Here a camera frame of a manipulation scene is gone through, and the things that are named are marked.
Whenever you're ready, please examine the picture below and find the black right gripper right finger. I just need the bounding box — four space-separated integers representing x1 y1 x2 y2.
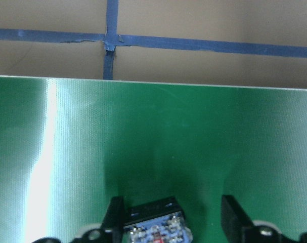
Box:
221 194 307 243

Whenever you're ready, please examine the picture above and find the yellow push button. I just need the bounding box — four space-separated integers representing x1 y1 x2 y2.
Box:
122 196 193 243

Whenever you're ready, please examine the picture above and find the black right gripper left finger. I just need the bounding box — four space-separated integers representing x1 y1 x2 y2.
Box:
72 196 125 242

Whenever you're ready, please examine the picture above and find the green conveyor belt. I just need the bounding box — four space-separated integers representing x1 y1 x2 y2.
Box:
0 76 307 242

